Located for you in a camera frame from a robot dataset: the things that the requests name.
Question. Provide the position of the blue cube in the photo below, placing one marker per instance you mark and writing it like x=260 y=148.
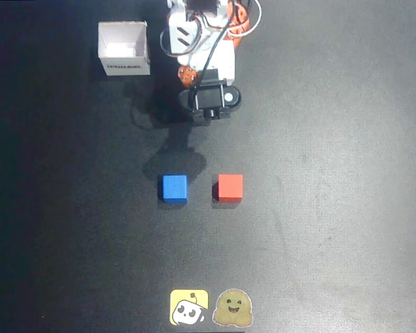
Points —
x=174 y=188

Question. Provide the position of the white cardboard box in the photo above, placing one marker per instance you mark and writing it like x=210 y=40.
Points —
x=124 y=48

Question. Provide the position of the red cube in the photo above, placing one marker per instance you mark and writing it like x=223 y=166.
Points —
x=230 y=187

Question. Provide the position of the black gripper-mounted webcam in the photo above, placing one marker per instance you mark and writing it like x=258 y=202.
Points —
x=208 y=100

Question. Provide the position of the yellow robot sticker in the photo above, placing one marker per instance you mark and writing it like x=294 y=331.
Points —
x=189 y=307

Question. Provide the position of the smiling hugging face sticker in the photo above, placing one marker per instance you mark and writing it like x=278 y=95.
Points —
x=232 y=308

